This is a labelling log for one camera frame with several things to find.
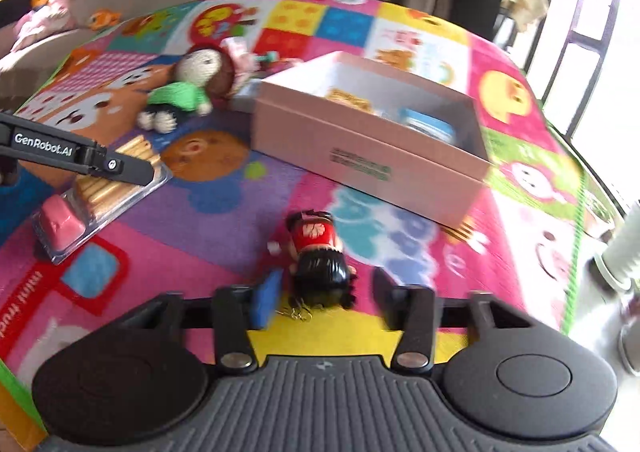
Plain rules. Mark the yellow patterned cookie packet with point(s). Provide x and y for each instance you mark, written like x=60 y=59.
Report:
x=350 y=99

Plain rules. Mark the colourful printed blanket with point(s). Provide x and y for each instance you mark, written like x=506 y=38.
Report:
x=210 y=212

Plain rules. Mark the clear pack of biscuit sticks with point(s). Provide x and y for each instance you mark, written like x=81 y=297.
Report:
x=95 y=202

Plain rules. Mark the small pink toy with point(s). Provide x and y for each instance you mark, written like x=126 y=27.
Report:
x=240 y=57

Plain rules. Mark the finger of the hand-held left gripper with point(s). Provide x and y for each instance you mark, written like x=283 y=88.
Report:
x=131 y=169

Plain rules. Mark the orange fish plush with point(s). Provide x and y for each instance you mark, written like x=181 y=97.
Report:
x=104 y=18

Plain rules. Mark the crochet doll with green dress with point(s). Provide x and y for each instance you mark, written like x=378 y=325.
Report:
x=197 y=77

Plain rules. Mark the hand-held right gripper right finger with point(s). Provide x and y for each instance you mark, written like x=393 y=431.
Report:
x=389 y=297

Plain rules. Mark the pink cardboard box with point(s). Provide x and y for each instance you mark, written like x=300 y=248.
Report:
x=360 y=152

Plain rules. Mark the dark window frame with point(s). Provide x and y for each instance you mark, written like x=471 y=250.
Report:
x=580 y=32

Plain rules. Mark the black-haired figurine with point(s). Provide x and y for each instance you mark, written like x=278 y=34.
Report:
x=317 y=252

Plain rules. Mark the white standing fan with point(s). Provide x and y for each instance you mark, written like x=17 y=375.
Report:
x=622 y=252

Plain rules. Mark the small blue container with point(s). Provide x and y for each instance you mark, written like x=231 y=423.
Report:
x=427 y=124

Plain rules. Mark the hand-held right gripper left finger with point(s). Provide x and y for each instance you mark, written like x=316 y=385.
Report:
x=268 y=299

